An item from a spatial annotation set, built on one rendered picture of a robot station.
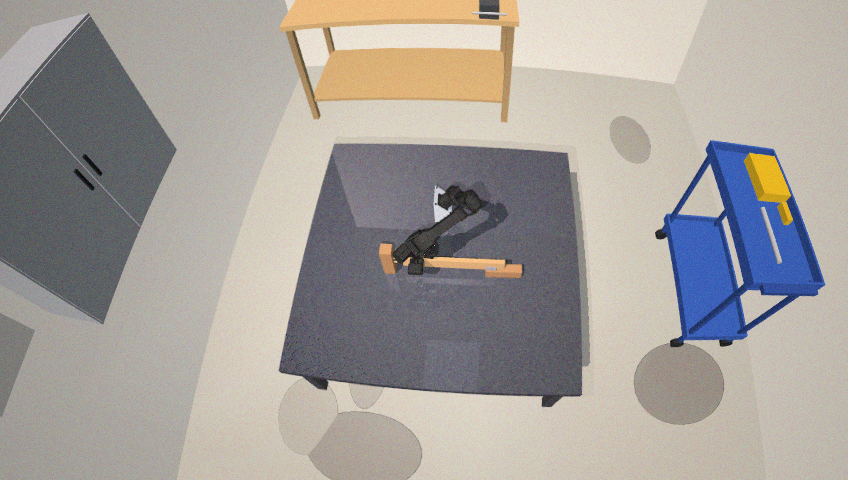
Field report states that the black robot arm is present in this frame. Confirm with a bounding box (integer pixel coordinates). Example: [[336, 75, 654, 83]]
[[392, 185, 482, 264]]

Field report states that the long wooden rail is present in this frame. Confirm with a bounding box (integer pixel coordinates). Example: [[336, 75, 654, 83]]
[[403, 257, 505, 270]]

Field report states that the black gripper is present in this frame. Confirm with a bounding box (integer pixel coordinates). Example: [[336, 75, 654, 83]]
[[407, 254, 424, 275]]

